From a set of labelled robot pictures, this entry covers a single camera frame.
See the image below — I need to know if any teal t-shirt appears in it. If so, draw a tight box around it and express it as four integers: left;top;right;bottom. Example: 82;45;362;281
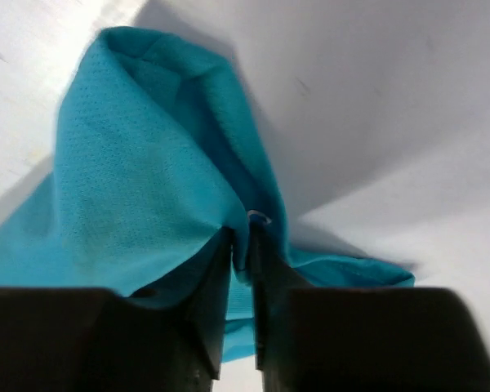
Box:
0;27;415;361

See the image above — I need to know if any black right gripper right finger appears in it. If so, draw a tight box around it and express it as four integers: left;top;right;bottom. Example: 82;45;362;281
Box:
247;224;490;391

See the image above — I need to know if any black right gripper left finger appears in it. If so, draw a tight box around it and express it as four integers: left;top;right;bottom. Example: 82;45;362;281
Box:
0;229;233;391

